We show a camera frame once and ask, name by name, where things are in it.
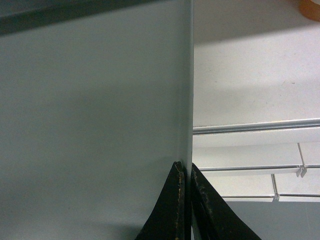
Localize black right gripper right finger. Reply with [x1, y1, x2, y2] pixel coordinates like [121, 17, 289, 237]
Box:
[190, 163, 260, 240]

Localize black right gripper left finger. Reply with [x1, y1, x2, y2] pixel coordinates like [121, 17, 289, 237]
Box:
[136, 161, 186, 240]

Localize grey silver rectangular tray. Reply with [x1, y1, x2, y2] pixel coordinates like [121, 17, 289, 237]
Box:
[0, 0, 194, 240]

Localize white metal shelf unit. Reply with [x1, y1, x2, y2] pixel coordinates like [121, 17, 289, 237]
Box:
[192, 0, 320, 202]

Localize orange juice bottle front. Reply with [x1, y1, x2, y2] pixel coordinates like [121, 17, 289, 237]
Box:
[299, 0, 320, 22]

